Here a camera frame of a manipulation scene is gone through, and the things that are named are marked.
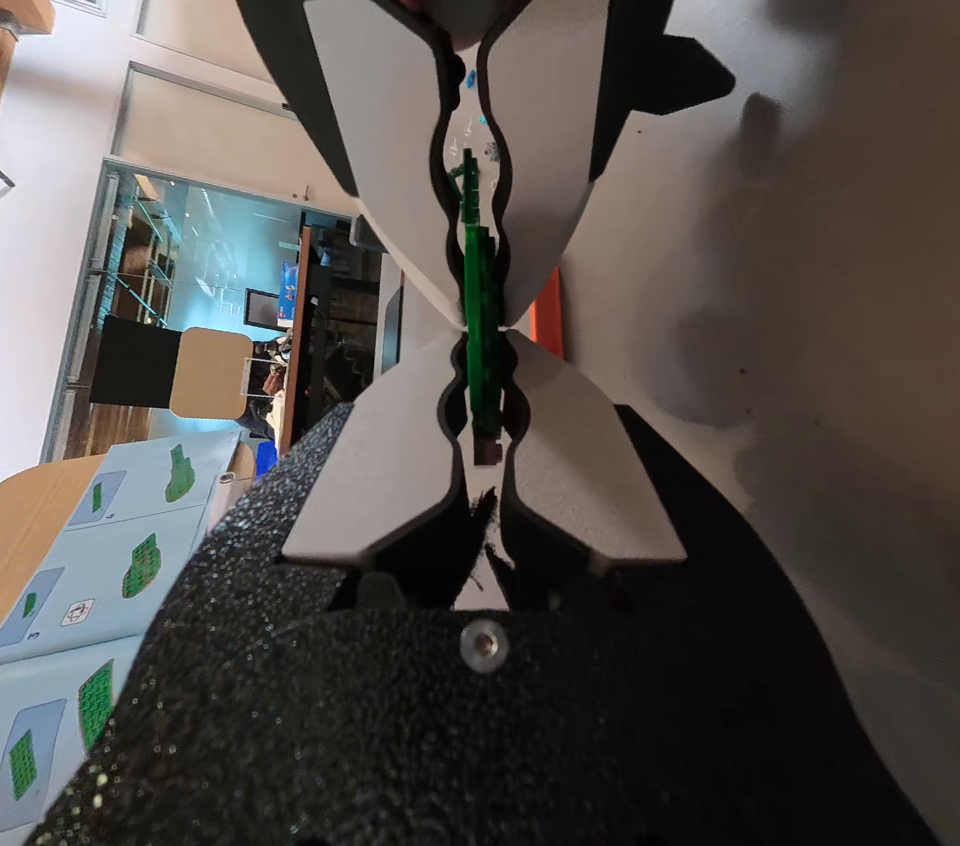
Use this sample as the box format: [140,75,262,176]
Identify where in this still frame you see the blue lego box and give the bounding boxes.
[277,261,303,324]

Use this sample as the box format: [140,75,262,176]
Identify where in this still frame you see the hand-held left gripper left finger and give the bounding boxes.
[282,334,470,571]

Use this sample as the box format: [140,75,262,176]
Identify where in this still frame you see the green lego plate assembly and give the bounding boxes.
[448,147,519,468]

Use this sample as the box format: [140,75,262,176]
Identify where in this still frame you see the black rectangular panel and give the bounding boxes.
[88,315,183,410]

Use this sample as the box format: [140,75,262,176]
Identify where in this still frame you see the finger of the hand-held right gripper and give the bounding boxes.
[303,0,465,327]
[478,0,614,327]

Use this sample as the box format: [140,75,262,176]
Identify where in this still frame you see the lego instruction booklet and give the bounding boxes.
[0,429,243,834]

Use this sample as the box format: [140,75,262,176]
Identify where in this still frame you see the orange brick separator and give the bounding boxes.
[527,264,566,361]

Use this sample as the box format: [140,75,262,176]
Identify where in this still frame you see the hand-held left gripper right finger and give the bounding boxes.
[498,333,688,576]

